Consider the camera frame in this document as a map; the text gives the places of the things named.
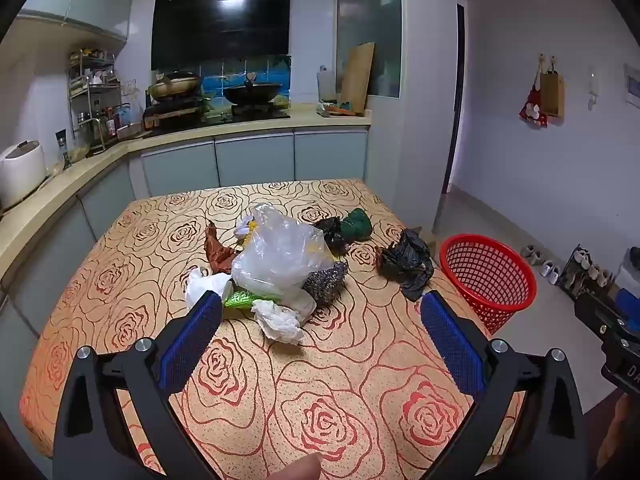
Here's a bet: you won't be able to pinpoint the person's right hand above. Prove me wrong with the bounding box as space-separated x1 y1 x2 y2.
597 394 633 468

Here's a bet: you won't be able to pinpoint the person's left hand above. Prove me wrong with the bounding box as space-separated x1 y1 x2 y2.
279 452 323 480

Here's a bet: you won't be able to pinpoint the steel wool scourer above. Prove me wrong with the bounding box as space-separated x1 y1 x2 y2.
301 261 349 306

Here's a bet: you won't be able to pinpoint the wooden cutting board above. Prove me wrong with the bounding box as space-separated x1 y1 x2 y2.
340 42 376 113

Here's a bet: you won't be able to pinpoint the metal kitchen rack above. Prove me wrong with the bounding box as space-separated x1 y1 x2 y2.
67 50 141 143

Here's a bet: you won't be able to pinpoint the black range hood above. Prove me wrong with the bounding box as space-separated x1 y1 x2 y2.
151 0 292 71

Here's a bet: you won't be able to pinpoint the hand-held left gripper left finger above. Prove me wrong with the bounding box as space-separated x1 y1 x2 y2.
52 290 223 480

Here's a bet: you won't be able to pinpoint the clear plastic bag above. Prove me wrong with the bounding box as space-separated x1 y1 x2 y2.
231 203 335 306

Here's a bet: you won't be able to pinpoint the white paper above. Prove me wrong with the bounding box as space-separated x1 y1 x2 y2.
185 266 233 311

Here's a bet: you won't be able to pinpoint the brown wrapper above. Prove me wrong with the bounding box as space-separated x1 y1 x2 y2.
204 221 241 275

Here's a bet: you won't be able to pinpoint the translucent plastic jug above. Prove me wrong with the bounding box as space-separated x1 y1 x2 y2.
316 66 343 102

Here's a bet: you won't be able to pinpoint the golden pan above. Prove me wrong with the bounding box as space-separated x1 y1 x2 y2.
147 72 203 100

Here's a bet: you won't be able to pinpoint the red plastic basket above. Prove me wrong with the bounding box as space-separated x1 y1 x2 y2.
439 234 538 336

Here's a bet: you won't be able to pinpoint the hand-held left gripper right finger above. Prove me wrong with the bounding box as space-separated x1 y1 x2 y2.
417 290 586 480

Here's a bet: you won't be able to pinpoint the black gas stove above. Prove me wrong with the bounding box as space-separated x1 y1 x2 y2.
142 96 292 133

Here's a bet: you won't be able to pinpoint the dark door frame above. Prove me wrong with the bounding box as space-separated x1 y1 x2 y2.
440 2 468 196

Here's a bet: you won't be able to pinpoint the grey wall panel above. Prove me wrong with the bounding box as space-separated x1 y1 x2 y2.
624 63 640 106

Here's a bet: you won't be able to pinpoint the black wok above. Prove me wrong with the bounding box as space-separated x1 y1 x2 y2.
222 82 283 106

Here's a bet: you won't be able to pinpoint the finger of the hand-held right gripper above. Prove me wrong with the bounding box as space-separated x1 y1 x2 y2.
574 292 640 348

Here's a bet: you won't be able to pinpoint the beige kitchen countertop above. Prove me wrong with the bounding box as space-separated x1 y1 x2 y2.
0 101 373 281

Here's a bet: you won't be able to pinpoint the brown paper bag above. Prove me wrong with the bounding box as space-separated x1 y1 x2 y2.
539 65 565 117

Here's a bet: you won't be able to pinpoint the frosted window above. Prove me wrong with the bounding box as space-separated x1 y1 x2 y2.
336 0 403 98

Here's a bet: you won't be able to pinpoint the small black plastic bag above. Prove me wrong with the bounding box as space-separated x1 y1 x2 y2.
314 217 351 253

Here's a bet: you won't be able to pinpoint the red hanging bag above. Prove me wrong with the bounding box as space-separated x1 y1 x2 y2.
519 72 548 127

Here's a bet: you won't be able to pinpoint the large black plastic bag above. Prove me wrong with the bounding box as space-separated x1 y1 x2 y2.
380 228 435 302

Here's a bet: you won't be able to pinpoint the black shoe rack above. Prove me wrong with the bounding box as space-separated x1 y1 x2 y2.
559 245 617 301

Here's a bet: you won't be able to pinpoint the grey base cabinets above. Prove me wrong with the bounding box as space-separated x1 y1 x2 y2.
0 127 370 461

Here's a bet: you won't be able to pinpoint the white intercom phone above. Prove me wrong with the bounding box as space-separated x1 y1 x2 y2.
587 67 601 111

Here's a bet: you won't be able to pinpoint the dark green plastic bag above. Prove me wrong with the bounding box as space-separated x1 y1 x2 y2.
341 208 373 242

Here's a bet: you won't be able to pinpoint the group of assorted shoes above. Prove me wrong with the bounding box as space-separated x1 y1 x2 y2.
562 250 613 293

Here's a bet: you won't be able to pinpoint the small orange green item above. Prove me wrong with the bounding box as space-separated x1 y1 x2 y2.
320 101 368 117

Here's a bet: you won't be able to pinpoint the white rice cooker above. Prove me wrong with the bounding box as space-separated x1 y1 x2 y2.
0 140 48 208

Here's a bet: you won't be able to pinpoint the green wrapper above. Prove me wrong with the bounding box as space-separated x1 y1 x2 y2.
223 290 266 308

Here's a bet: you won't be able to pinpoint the white tissue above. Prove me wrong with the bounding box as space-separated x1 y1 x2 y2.
251 299 307 345

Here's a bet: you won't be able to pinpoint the grey wall cabinet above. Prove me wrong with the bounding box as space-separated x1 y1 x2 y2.
0 0 132 56

